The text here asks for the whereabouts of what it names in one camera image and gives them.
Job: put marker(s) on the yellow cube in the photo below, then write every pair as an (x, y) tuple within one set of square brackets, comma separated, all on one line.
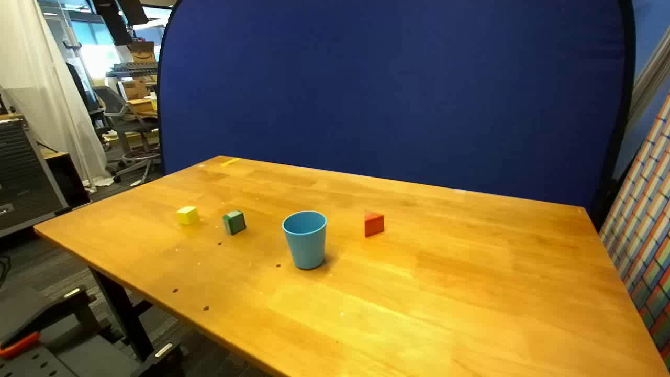
[(187, 214)]

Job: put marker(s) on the red cube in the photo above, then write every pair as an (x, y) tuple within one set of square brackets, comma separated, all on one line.
[(373, 225)]

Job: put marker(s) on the light blue cup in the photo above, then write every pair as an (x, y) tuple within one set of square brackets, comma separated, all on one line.
[(303, 238)]

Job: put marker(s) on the green cube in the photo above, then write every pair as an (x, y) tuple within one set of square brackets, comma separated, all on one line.
[(235, 223)]

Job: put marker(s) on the blue round backdrop screen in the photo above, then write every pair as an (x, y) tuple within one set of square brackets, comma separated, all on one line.
[(389, 91)]

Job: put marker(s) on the office chair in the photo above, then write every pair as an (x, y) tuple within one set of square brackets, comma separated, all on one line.
[(126, 127)]

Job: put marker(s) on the black table leg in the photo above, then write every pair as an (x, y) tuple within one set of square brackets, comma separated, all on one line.
[(123, 314)]

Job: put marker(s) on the white curtain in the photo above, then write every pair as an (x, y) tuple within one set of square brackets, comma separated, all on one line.
[(48, 83)]

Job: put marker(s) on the colourful checkered board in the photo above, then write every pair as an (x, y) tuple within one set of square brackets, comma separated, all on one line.
[(641, 223)]

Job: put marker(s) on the black equipment case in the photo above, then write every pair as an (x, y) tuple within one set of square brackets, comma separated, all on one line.
[(24, 173)]

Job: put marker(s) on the black floor stand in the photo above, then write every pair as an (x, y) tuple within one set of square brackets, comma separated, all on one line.
[(63, 341)]

